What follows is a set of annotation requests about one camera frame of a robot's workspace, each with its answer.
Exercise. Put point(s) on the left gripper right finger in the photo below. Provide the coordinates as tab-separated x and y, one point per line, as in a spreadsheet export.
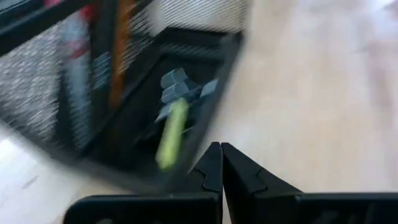
295	208

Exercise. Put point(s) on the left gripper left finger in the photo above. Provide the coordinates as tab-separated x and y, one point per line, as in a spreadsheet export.
155	208

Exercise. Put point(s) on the yellow-green eraser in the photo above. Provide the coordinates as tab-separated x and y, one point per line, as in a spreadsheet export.
172	133

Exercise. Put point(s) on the orange pencil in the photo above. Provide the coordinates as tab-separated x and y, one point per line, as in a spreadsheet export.
119	62

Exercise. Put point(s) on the black mesh desk organizer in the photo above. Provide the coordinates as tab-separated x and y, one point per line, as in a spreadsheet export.
40	77

